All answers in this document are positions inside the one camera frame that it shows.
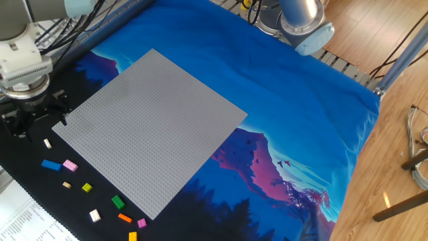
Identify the small magenta Lego brick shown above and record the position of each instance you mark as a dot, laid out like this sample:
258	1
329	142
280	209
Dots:
142	223

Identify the small yellow object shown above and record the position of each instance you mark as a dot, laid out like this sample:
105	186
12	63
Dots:
245	4

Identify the printed white paper sheets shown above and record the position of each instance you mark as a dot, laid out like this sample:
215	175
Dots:
26	221

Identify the dark green Lego brick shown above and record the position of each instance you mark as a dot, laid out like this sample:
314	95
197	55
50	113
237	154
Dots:
118	202

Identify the small tan Lego brick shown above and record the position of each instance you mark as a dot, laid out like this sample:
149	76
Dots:
67	185

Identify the white Lego brick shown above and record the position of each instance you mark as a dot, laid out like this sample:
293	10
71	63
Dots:
95	215

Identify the light pink Lego brick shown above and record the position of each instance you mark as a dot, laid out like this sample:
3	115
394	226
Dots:
70	165

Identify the dark tripod leg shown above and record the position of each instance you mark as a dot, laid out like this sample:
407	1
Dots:
414	160
401	205

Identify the orange Lego brick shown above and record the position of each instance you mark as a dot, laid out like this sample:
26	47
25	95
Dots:
125	218

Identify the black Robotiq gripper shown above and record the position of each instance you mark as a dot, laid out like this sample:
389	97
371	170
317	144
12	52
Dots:
33	103

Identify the aluminium frame rail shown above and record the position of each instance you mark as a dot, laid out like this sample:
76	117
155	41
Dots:
127	15

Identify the long blue Lego brick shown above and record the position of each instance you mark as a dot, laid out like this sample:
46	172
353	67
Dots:
51	165

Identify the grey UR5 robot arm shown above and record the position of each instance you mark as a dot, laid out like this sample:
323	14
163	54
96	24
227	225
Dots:
307	20

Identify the small lime Lego brick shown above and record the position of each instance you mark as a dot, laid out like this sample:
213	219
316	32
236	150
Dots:
87	187

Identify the blue mountain print cloth mat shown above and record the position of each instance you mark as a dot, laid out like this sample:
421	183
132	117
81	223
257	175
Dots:
284	100

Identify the yellow Lego brick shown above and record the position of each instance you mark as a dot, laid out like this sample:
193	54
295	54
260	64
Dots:
132	236

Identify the grey Lego baseplate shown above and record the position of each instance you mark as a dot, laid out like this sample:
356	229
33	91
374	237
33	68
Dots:
150	134

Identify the aluminium frame post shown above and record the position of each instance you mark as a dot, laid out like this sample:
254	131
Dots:
401	60

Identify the narrow cream Lego brick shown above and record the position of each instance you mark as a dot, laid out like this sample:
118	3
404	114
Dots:
47	143

